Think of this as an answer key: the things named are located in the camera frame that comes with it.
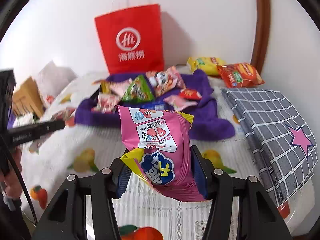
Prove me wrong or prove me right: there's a magenta snack bag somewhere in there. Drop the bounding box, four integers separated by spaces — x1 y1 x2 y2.
118 106 204 202

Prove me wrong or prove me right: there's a strawberry white snack packet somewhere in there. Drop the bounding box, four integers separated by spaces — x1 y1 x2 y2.
91 78 132 113

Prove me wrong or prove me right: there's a pink peach snack packet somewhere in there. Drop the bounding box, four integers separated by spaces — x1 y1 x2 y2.
163 95 197 112

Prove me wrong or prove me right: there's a blue snack packet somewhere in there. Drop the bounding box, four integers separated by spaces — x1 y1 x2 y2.
141 101 167 111

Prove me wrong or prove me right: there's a small red snack packet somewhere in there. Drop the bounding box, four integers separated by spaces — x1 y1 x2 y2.
178 88 202 101

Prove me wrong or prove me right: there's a green snack bag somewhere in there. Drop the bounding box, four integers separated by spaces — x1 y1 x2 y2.
122 75 155 103

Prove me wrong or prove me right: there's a yellow triangular snack packet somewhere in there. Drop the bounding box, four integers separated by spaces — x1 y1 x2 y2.
100 80 112 94

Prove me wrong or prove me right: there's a panda print snack packet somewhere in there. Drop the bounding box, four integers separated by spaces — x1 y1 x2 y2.
145 66 186 97

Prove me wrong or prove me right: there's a person's left hand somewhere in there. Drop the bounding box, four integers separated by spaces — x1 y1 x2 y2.
1 147 23 199

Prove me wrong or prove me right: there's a wooden chair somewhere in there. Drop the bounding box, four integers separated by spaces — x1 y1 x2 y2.
12 76 45 118

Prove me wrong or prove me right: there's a white plastic bag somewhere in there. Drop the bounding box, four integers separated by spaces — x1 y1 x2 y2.
32 61 77 108

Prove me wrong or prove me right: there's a purple towel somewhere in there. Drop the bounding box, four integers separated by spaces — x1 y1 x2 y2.
75 70 235 141

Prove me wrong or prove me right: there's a grey checked star cloth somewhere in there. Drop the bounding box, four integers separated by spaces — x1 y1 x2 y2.
221 88 318 206

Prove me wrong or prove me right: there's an orange chips bag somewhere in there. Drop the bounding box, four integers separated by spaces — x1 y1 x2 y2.
217 62 265 88

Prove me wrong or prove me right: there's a yellow chips bag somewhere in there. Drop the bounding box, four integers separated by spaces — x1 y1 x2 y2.
187 57 226 76

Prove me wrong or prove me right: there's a red paper shopping bag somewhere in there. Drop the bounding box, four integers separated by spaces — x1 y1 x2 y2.
94 0 164 74

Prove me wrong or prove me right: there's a brown wooden door frame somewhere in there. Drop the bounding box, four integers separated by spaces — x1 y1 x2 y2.
251 0 271 74

